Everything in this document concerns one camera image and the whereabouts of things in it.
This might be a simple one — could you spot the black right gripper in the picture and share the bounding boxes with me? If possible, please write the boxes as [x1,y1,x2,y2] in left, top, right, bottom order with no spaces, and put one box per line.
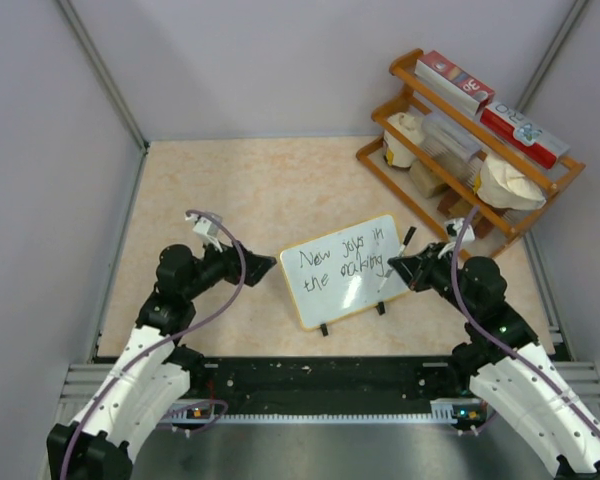
[390,241,476,318]

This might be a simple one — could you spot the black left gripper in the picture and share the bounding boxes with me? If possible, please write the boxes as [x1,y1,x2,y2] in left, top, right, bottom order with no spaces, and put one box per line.
[183,234,275,300]

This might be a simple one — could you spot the black white marker pen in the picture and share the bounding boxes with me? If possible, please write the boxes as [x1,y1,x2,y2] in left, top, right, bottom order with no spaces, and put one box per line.
[377,225,418,294]

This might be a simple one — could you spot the white board yellow frame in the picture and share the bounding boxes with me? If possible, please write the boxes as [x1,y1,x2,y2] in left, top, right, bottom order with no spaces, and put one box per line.
[279,214,407,331]

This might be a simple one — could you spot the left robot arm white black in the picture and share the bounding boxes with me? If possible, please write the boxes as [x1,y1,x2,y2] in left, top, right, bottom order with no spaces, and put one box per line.
[46,243,277,479]

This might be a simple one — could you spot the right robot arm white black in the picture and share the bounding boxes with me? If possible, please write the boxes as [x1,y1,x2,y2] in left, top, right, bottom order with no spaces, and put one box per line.
[388,243,600,479]

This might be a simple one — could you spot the brown red blocks on shelf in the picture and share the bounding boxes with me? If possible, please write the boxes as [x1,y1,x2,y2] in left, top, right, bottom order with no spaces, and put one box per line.
[437,190,494,239]

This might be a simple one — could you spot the tan block on shelf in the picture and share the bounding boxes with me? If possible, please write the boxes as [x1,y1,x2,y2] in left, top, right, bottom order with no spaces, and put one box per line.
[409,160,448,199]

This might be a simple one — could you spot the wooden two tier shelf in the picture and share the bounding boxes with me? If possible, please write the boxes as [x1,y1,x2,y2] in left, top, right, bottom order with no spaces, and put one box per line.
[356,49,585,257]

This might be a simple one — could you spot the cream paper cup left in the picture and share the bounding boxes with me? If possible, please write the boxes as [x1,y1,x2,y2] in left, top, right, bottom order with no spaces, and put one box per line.
[382,111,426,170]

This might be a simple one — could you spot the grey clear plastic box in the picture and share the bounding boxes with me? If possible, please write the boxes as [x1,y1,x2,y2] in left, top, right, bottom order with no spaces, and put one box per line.
[420,113,481,182]

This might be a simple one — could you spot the red toothpaste box lower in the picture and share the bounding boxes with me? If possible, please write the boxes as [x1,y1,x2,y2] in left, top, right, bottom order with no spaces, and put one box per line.
[480,101,570,169]

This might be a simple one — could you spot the red toothpaste box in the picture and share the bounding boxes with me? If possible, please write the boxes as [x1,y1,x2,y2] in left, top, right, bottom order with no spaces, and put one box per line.
[480,101,570,169]
[414,50,495,117]

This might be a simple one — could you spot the red toothpaste box upper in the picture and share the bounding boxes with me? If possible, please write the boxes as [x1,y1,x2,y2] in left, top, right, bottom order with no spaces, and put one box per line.
[414,50,495,117]

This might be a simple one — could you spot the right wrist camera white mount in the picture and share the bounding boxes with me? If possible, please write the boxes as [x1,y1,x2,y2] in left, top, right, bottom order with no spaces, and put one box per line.
[440,218,476,256]

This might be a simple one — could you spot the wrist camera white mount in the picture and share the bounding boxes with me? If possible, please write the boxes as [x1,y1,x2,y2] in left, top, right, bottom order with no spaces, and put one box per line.
[185,211,223,252]
[440,218,476,256]

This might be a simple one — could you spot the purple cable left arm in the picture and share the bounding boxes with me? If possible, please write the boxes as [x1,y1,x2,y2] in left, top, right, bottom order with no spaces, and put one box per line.
[59,208,247,480]

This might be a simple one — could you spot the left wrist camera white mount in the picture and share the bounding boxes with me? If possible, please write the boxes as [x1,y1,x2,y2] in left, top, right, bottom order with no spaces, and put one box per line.
[185,211,223,252]

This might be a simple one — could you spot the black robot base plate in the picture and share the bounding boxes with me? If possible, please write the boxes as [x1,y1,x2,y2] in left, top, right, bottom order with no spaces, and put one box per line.
[185,356,472,413]

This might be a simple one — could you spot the grey slotted cable duct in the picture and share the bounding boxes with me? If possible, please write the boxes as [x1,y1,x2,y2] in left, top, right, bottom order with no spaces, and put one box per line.
[160,399,489,429]

